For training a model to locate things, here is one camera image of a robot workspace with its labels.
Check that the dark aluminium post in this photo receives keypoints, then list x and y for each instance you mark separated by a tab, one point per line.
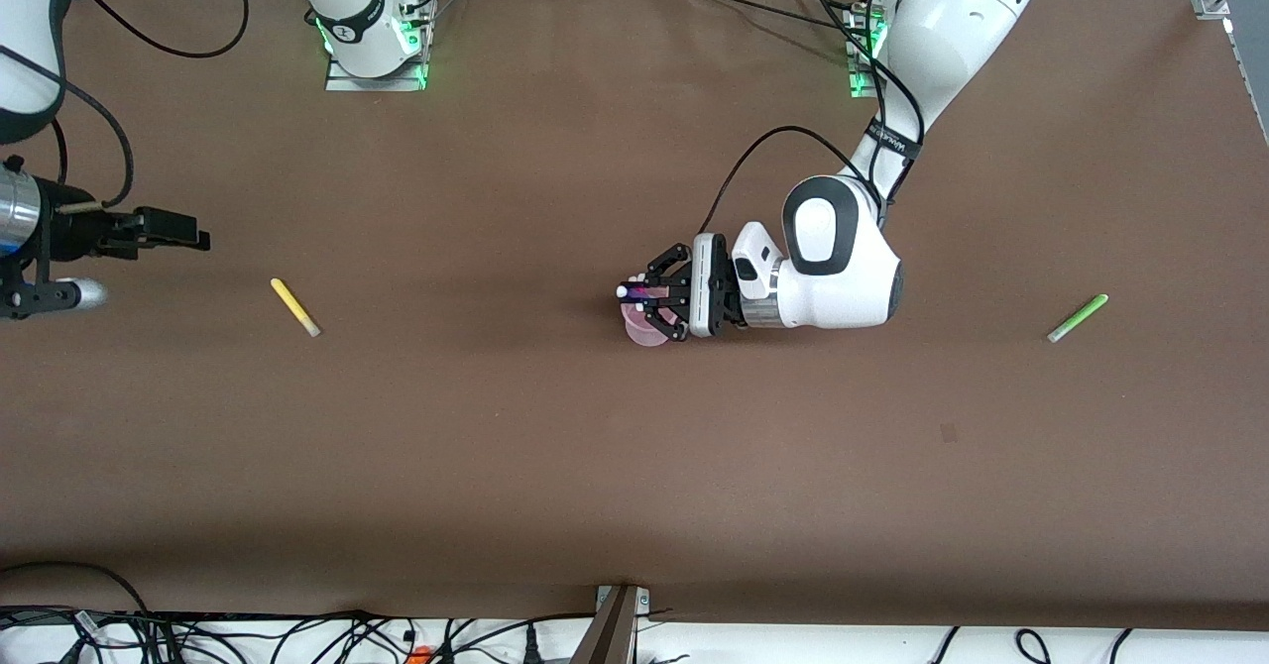
607	634

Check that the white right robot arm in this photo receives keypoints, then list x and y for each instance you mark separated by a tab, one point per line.
30	30

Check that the metal table edge bracket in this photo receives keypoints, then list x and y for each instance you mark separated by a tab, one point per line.
642	600

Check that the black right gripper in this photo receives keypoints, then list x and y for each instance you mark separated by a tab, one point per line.
69	230

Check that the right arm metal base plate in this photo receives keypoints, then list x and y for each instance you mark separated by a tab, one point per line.
377	82

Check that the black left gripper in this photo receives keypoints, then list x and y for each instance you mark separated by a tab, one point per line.
677	288

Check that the white left gripper mount plate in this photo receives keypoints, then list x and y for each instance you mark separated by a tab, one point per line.
710	287

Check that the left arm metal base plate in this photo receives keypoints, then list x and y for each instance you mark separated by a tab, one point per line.
861	84

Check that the yellow marker pen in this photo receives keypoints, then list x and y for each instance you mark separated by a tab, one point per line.
294	306

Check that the green marker pen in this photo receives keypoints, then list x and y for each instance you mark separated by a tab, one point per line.
1079	317

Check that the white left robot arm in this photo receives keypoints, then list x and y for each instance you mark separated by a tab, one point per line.
843	287

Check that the pink plastic cup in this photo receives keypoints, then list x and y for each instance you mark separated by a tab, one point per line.
644	334

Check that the purple marker pen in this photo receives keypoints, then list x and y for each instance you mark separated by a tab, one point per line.
639	292

